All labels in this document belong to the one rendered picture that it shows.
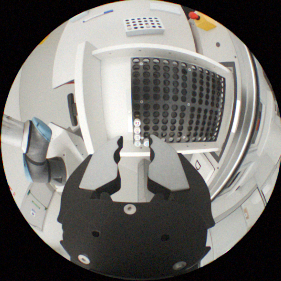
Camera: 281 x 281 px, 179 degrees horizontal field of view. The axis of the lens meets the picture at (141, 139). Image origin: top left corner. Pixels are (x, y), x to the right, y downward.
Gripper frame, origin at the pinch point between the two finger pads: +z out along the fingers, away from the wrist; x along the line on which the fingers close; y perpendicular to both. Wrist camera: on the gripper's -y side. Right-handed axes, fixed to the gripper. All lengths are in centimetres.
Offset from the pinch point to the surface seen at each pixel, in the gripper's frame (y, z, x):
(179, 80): -7.7, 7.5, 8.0
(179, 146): 8.2, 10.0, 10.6
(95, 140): 3.8, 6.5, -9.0
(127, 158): 81, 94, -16
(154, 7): -49, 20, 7
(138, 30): -27.4, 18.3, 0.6
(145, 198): 81, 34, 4
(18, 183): 111, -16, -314
